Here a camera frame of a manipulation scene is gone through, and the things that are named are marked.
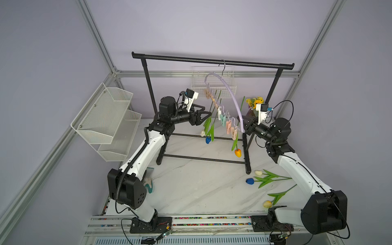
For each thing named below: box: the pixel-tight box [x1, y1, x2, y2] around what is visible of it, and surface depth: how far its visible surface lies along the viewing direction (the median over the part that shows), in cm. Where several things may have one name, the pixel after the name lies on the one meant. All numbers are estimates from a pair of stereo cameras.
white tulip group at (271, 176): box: [253, 168, 289, 181], surface depth 91 cm
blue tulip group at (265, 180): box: [246, 175, 293, 189], surface depth 90 cm
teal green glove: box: [144, 179, 154, 194], surface depth 85 cm
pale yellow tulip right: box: [263, 183, 298, 208], surface depth 82 cm
